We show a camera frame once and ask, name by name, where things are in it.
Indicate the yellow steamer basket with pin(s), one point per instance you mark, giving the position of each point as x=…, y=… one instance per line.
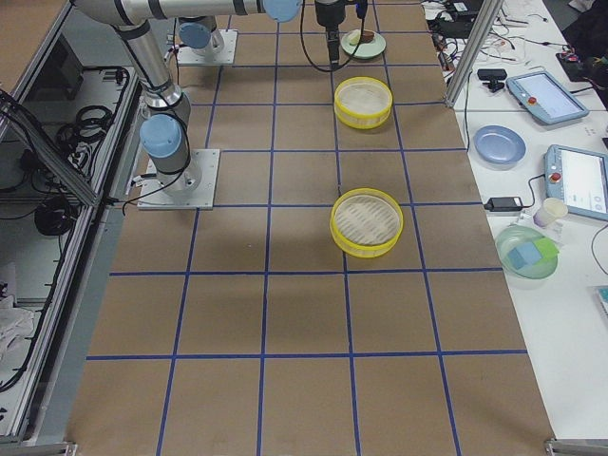
x=363, y=251
x=362, y=102

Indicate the brown bun on plate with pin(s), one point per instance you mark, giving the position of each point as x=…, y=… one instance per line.
x=366, y=36

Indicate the far teach pendant tablet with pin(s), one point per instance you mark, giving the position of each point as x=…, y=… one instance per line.
x=545, y=98

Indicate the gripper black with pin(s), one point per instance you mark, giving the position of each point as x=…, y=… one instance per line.
x=327, y=13

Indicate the clear green bowl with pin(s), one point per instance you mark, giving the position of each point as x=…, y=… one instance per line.
x=514, y=235

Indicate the white crumpled cloth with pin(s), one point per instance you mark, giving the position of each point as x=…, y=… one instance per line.
x=16, y=323

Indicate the blue plate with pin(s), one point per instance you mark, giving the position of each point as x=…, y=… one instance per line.
x=499, y=146

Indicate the pale green plate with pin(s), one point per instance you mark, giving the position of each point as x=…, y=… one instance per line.
x=365, y=51

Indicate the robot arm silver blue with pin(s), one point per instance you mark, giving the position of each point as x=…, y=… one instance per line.
x=280, y=11
x=130, y=20

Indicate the white steamed bun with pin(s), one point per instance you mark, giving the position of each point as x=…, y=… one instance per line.
x=354, y=37

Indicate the blue sponge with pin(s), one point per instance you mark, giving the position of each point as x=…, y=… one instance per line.
x=523, y=255

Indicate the black power adapter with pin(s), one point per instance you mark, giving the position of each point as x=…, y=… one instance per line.
x=504, y=204

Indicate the white paper cup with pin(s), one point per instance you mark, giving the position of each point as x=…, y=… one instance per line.
x=550, y=211

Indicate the green sponge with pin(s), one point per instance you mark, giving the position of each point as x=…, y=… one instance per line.
x=546, y=247

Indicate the aluminium frame post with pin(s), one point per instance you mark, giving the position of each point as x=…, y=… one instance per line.
x=480, y=29

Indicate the teach pendant tablet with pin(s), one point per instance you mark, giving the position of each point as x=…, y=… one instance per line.
x=545, y=98
x=578, y=178

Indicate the near teach pendant tablet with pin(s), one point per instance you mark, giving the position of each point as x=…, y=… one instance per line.
x=578, y=178

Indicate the black webcam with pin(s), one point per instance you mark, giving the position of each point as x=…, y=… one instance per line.
x=492, y=78

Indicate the white steamer cloth liner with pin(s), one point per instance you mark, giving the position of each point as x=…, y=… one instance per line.
x=367, y=220

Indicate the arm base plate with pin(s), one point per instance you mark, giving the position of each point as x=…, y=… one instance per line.
x=195, y=189
x=202, y=47

